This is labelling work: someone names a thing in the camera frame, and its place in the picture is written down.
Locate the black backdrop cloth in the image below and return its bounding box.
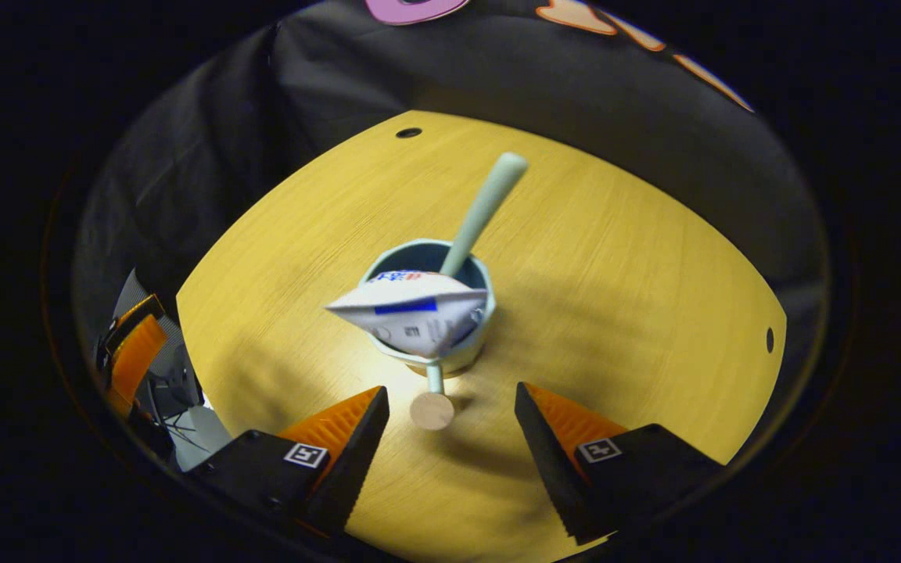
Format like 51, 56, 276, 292
71, 0, 831, 439

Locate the white toothpaste tube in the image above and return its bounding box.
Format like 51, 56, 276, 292
325, 270, 489, 359

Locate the pale cup with wooden handle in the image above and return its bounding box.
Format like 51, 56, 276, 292
358, 238, 497, 432

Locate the pale green toothbrush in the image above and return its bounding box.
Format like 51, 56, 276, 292
439, 152, 529, 278

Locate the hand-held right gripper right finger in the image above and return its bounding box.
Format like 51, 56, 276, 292
515, 382, 725, 547

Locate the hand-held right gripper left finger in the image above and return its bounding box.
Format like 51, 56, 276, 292
185, 385, 391, 540

